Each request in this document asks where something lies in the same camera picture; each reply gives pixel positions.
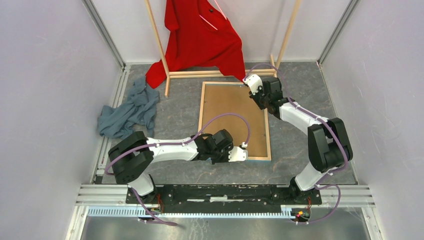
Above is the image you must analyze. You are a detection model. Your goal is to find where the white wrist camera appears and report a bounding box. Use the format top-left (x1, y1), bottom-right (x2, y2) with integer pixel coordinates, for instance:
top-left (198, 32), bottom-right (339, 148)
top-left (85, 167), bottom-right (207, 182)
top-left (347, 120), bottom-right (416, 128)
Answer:
top-left (243, 74), bottom-right (263, 95)
top-left (228, 142), bottom-right (248, 163)

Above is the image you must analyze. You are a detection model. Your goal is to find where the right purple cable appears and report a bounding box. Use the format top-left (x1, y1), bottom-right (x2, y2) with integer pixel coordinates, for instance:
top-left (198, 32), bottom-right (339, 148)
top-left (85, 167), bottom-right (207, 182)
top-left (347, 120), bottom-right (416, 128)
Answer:
top-left (245, 63), bottom-right (350, 225)

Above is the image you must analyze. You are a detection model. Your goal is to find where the white cable duct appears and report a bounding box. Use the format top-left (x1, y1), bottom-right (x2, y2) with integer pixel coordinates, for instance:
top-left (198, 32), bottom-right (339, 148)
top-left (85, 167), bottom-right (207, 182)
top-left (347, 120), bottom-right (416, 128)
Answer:
top-left (87, 206), bottom-right (295, 220)

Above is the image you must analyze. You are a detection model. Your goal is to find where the blue picture frame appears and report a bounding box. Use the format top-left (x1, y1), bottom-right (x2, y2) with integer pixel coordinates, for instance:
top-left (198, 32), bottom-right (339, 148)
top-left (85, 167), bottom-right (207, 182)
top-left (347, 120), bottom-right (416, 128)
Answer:
top-left (198, 81), bottom-right (272, 162)

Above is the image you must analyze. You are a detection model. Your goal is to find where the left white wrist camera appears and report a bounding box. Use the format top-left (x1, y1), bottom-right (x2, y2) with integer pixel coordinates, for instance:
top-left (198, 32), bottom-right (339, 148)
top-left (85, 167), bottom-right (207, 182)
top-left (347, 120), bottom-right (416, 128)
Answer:
top-left (228, 142), bottom-right (248, 163)

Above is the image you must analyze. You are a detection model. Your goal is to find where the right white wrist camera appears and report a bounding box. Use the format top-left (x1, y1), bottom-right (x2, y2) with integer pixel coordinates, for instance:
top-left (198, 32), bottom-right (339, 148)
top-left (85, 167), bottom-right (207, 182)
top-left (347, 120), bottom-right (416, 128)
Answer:
top-left (243, 74), bottom-right (263, 95)

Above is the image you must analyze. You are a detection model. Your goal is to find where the grey-blue cloth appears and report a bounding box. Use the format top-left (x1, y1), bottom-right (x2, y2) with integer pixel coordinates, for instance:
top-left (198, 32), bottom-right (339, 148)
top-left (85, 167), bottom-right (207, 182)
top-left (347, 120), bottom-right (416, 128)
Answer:
top-left (97, 76), bottom-right (160, 139)

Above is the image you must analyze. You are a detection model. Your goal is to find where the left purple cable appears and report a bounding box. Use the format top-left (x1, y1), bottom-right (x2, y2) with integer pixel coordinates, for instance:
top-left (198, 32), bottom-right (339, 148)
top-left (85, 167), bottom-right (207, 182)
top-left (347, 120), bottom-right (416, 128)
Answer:
top-left (103, 112), bottom-right (252, 228)

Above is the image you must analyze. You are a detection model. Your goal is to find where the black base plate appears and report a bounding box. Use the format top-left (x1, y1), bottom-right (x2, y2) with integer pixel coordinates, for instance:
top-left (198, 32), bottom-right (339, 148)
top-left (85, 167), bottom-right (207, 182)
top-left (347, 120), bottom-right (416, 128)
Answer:
top-left (141, 184), bottom-right (323, 214)

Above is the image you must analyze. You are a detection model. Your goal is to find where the wooden clothes rack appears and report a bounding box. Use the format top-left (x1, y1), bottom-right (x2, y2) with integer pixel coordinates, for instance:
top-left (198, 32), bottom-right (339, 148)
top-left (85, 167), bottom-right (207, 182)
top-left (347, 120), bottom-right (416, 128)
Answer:
top-left (144, 0), bottom-right (302, 97)

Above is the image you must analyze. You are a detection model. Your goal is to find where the red shirt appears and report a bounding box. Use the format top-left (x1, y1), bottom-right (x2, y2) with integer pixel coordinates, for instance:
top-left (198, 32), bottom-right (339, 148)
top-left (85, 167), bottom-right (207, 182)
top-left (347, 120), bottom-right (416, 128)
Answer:
top-left (164, 0), bottom-right (246, 81)

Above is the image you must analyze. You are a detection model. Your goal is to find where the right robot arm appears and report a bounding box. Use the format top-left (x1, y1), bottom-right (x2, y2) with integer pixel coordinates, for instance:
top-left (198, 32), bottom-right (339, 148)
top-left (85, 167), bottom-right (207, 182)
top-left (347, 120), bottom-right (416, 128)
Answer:
top-left (244, 74), bottom-right (353, 204)

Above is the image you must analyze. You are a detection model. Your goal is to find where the pink clothes hanger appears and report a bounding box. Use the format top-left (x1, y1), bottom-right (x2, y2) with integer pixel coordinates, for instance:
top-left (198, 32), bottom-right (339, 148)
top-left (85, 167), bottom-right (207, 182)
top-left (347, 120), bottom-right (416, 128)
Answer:
top-left (196, 0), bottom-right (228, 31)

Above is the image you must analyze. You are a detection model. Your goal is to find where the purple cable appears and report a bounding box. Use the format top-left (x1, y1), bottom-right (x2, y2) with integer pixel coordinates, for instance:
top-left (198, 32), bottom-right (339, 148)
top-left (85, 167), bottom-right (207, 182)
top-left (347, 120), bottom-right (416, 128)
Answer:
top-left (103, 112), bottom-right (252, 228)
top-left (245, 63), bottom-right (350, 225)

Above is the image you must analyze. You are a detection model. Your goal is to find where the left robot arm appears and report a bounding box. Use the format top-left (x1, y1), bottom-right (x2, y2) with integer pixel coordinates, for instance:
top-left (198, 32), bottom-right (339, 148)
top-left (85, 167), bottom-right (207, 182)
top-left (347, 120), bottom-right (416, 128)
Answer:
top-left (104, 129), bottom-right (238, 204)

